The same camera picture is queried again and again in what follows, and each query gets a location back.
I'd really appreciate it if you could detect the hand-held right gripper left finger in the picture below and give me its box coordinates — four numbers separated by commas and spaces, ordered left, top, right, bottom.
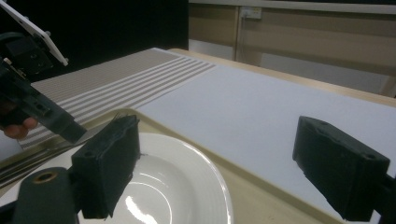
70, 114, 142, 220

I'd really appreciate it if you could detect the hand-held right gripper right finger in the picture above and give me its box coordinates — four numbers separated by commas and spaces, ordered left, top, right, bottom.
292, 115, 391, 222

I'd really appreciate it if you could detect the silver table knife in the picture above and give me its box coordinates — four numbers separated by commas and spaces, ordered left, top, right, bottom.
0, 122, 108, 185

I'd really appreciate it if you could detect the silver fork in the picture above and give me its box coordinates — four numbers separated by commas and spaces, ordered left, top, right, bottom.
0, 113, 131, 189

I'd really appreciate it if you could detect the white deep plate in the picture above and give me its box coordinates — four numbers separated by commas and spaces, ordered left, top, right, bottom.
0, 133, 235, 224

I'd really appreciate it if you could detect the beige plastic tray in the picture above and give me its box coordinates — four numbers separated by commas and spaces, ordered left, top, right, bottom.
0, 106, 347, 224

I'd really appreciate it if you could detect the grey striped placemat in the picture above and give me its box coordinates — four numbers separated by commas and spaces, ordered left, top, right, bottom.
18, 49, 218, 151

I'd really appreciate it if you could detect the dark curtain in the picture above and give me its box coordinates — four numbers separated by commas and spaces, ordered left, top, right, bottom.
0, 0, 190, 84

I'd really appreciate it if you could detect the white table cover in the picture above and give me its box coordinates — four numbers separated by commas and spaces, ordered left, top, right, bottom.
0, 46, 396, 224

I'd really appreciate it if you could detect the light wooden shelf unit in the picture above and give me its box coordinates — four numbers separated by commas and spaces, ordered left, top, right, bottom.
188, 2, 396, 98

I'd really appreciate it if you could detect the white wall socket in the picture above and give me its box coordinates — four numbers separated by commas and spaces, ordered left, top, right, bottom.
239, 6, 263, 21

